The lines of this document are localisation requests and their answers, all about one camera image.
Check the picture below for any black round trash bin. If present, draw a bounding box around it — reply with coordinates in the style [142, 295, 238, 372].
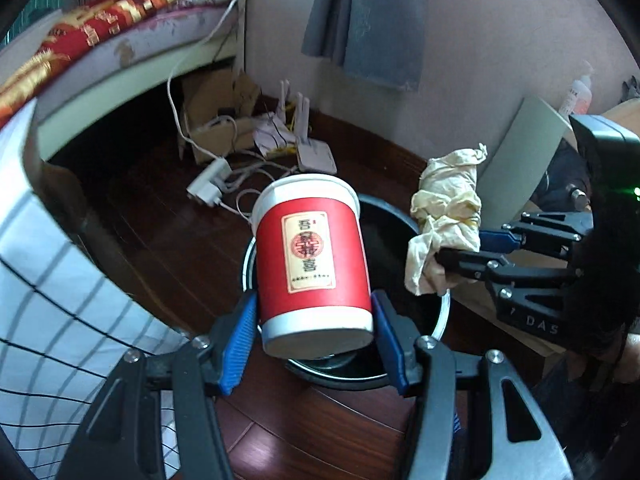
[241, 192, 453, 391]

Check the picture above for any white power strip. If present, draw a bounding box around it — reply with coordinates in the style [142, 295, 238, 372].
[186, 157, 233, 207]

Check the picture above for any white pump bottle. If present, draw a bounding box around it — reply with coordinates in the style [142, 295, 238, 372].
[557, 60, 596, 118]

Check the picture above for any pale purple mattress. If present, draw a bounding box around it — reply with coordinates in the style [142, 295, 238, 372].
[30, 0, 241, 106]

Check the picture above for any pale green board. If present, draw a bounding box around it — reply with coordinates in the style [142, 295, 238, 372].
[485, 96, 576, 226]

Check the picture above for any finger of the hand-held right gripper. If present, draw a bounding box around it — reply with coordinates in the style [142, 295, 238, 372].
[479, 211, 596, 261]
[434, 247, 582, 288]

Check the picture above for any white router with antennas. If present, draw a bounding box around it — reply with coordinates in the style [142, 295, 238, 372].
[277, 79, 337, 176]

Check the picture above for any red paper cup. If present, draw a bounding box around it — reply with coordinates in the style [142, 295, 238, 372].
[251, 173, 376, 360]

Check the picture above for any long white cable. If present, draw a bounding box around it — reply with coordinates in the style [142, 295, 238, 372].
[166, 0, 251, 163]

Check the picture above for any grey hanging cloth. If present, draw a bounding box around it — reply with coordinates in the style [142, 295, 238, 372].
[301, 0, 426, 93]

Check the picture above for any dark wooden chair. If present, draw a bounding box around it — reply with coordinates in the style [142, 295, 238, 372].
[37, 157, 193, 336]

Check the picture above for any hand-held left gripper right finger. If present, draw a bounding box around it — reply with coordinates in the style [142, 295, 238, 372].
[371, 289, 576, 480]

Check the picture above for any cream paper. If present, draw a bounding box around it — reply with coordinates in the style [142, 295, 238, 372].
[404, 142, 488, 296]

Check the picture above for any white grid-pattern cloth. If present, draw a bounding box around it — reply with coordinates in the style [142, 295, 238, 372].
[0, 97, 191, 480]

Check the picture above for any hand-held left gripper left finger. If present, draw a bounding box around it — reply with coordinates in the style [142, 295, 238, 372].
[57, 290, 261, 480]

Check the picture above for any white folded paper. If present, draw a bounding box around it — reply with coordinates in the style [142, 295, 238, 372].
[252, 112, 297, 158]

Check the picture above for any brown cardboard box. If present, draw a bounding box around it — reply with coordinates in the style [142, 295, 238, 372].
[180, 70, 263, 166]

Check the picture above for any white coiled cable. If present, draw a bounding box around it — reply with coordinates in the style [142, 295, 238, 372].
[220, 160, 301, 221]

